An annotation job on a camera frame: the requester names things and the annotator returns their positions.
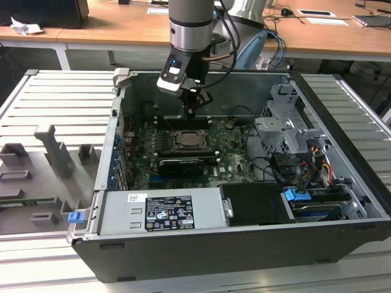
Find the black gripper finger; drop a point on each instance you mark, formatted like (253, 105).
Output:
(189, 103)
(204, 99)

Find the silver CPU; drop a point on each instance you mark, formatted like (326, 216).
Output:
(191, 139)

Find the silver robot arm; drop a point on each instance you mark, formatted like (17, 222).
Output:
(189, 18)

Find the black RAM slot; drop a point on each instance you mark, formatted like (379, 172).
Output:
(171, 126)
(171, 151)
(171, 117)

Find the black CPU socket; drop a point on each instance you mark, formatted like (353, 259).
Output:
(192, 149)

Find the silver coin battery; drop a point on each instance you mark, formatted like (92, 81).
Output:
(229, 124)

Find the pale blue teach pendant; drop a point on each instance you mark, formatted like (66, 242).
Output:
(255, 49)

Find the black graphics card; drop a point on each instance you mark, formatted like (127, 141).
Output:
(180, 169)

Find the white paper sheet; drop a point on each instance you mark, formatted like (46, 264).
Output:
(327, 21)
(159, 11)

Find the silver perforated drive cage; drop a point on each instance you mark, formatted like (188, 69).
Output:
(275, 128)

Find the green motherboard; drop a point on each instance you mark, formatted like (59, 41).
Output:
(232, 171)

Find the wooden desk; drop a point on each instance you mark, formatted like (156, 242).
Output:
(122, 27)

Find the black computer mouse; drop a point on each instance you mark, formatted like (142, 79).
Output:
(286, 12)

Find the silver power supply with label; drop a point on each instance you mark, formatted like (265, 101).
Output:
(122, 213)

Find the hard disk drive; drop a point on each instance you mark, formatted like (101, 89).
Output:
(314, 210)

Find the black and silver PC case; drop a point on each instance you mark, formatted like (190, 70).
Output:
(214, 259)

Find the blue case latch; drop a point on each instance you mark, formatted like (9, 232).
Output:
(74, 217)

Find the black computer box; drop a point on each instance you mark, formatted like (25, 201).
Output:
(46, 12)

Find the grey parts rack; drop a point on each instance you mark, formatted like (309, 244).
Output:
(36, 180)

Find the crumpled white paper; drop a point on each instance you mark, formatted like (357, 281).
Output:
(24, 29)

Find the grey laptop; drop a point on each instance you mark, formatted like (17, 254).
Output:
(372, 21)

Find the green RAM stick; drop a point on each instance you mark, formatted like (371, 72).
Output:
(24, 201)

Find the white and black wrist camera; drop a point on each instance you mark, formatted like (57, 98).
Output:
(171, 82)

